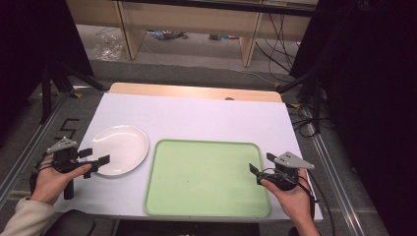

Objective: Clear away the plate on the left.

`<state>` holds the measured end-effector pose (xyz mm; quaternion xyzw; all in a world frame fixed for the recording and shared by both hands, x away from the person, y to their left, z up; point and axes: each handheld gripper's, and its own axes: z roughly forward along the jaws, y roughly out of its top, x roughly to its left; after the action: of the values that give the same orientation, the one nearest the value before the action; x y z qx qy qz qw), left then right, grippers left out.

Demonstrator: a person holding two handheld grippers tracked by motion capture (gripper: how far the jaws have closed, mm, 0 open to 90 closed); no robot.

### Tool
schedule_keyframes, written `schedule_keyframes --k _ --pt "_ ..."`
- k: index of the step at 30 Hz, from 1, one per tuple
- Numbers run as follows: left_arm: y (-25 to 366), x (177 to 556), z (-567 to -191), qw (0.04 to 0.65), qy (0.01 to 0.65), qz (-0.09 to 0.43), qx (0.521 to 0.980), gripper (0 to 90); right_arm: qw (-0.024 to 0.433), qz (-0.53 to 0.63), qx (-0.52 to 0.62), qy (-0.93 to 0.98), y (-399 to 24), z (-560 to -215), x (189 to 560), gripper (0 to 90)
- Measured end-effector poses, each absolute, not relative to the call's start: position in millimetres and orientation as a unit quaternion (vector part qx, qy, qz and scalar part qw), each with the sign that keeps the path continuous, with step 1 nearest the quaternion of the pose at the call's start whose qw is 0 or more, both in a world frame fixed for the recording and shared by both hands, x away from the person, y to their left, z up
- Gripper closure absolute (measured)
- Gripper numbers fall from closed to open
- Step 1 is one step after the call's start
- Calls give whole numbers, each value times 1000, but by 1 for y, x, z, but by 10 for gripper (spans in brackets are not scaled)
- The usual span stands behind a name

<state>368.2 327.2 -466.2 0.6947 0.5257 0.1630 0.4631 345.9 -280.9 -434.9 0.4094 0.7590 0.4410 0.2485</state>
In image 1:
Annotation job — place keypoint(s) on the clear plastic bag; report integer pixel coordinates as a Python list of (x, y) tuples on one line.
[(107, 46)]

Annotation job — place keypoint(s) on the person's left hand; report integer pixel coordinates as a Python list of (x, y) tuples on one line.
[(49, 183)]

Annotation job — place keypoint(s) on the white plate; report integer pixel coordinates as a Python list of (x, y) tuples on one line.
[(123, 149)]

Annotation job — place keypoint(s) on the white table cover sheet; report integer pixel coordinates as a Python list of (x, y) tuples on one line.
[(196, 118)]

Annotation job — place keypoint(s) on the metal floor rail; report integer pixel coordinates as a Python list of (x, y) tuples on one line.
[(29, 144), (334, 170)]

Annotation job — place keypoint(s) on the wooden table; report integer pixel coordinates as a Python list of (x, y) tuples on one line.
[(183, 91)]

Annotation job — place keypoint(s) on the yellow tape piece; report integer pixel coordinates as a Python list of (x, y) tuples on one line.
[(78, 95), (295, 105)]

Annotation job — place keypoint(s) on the person's right hand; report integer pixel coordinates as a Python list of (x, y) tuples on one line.
[(296, 203)]

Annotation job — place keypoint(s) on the light wooden desk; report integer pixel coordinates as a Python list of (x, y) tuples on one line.
[(196, 16)]

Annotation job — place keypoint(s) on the black chair seat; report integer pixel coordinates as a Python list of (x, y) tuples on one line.
[(72, 224)]

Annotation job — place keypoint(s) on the green tray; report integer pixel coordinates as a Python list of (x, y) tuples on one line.
[(203, 178)]

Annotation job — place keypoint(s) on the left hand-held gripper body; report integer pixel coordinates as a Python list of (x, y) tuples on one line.
[(64, 160)]

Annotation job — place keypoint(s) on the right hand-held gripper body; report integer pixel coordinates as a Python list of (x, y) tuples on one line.
[(285, 177)]

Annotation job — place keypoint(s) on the small brush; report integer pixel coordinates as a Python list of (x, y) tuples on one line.
[(223, 37)]

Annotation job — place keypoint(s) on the black metal stand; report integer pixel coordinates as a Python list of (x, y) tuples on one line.
[(316, 105), (46, 95)]

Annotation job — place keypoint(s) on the blue packet on floor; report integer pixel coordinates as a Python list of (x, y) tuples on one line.
[(165, 34)]

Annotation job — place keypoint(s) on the black curtain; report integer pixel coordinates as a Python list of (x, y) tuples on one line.
[(370, 98), (29, 42)]

